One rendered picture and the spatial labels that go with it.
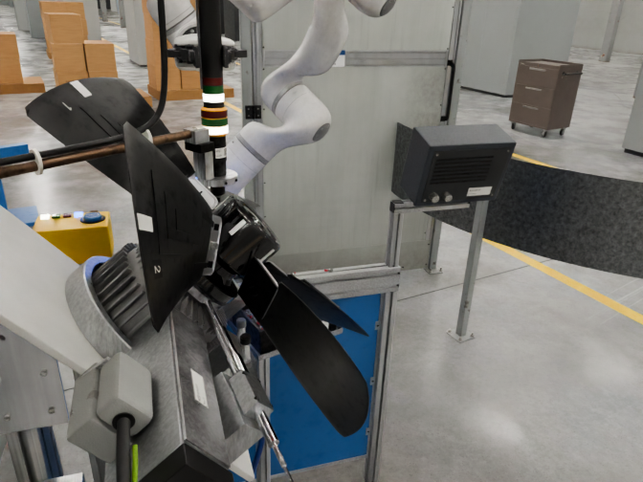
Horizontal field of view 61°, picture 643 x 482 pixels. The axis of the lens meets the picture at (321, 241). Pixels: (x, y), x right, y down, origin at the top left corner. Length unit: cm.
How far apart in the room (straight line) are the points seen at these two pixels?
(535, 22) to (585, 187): 845
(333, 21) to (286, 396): 107
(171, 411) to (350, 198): 252
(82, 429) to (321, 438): 129
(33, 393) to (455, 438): 172
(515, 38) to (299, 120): 910
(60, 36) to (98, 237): 712
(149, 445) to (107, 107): 53
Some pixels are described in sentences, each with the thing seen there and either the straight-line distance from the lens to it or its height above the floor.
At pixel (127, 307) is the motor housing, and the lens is 85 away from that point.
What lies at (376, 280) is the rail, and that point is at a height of 83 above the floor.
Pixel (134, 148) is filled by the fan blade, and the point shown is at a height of 141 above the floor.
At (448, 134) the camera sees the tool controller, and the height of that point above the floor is 124.
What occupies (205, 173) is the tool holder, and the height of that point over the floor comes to 129.
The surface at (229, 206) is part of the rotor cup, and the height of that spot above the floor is 126.
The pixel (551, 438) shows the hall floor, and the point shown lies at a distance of 246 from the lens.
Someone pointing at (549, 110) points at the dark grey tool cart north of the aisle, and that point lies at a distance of 753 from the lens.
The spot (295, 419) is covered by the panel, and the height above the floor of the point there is 35.
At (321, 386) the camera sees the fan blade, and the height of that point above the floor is 103.
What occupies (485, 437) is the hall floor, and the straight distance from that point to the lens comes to 236.
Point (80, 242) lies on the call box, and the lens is 134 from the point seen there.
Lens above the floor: 157
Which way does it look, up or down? 24 degrees down
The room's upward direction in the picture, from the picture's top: 2 degrees clockwise
